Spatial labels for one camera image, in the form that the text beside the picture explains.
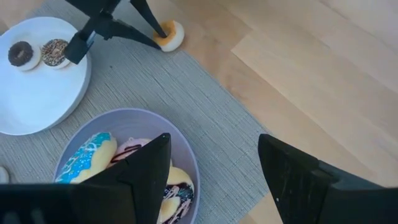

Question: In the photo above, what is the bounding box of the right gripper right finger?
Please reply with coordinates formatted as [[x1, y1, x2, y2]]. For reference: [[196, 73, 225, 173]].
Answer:
[[257, 133, 398, 224]]

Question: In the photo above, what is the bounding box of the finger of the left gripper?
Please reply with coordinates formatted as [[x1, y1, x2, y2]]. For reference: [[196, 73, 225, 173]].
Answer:
[[95, 17, 163, 51], [129, 0, 169, 39]]

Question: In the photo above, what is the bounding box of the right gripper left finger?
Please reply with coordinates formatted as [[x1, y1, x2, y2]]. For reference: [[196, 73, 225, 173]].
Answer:
[[0, 133, 172, 224]]

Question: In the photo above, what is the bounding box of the orange glazed donut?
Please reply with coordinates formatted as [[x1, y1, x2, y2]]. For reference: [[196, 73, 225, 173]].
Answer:
[[152, 20, 185, 53]]

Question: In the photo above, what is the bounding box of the pink chocolate-drizzled donut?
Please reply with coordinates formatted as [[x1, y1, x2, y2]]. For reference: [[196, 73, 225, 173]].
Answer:
[[107, 137, 154, 169]]

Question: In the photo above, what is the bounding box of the chocolate pink-drizzled donut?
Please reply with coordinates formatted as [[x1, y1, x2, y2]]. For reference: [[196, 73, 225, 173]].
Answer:
[[157, 166, 196, 224]]

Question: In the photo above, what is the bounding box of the small sprinkled chocolate donut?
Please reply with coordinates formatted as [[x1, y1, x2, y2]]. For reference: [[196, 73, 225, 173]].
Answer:
[[40, 38, 72, 70]]

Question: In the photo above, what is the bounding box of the blue white-drizzled donut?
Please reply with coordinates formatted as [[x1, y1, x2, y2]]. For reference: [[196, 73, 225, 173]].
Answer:
[[55, 131, 118, 185]]

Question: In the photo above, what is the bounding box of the purple plate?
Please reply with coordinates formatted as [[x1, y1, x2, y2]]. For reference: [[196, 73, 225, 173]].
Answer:
[[52, 108, 201, 224]]

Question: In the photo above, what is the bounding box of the grey woven placemat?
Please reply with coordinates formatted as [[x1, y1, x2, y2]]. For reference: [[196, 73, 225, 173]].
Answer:
[[0, 0, 272, 224]]

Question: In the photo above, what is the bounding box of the white round plate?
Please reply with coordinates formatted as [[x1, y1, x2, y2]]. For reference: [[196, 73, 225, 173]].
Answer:
[[0, 16, 93, 136]]

